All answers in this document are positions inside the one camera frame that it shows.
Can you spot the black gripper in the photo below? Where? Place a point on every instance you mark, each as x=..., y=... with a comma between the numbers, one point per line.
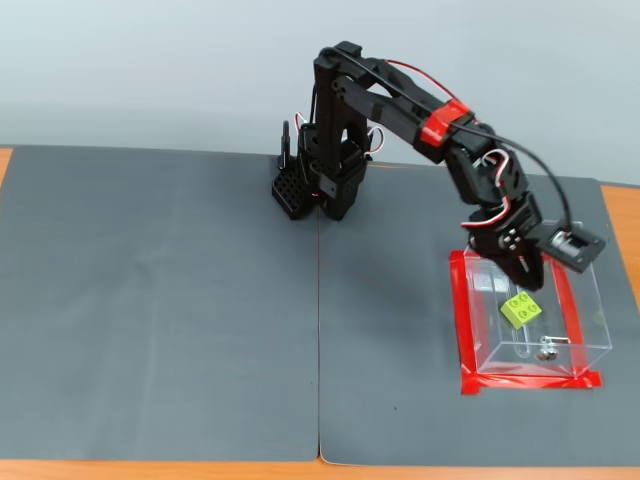
x=511, y=248

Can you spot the green lego block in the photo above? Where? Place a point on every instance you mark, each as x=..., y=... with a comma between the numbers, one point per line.
x=521, y=310

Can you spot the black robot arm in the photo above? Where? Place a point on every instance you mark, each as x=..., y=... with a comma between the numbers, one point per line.
x=330, y=125

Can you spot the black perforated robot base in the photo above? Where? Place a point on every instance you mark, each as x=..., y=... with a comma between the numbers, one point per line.
x=290, y=194

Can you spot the transparent acrylic box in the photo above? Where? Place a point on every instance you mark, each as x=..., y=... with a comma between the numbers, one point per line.
x=540, y=345

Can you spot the silver box latch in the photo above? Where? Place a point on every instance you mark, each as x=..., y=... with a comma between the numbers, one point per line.
x=549, y=347

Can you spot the red tape strip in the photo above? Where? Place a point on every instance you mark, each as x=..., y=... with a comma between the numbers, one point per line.
x=572, y=320
x=462, y=254
x=462, y=320
x=525, y=384

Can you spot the dark grey foam mat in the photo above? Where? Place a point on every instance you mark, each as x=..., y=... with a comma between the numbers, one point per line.
x=100, y=250
x=400, y=300

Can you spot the red tape wrap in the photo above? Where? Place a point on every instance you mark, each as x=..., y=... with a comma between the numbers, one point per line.
x=440, y=125

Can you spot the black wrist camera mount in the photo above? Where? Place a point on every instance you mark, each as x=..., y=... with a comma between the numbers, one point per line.
x=575, y=250

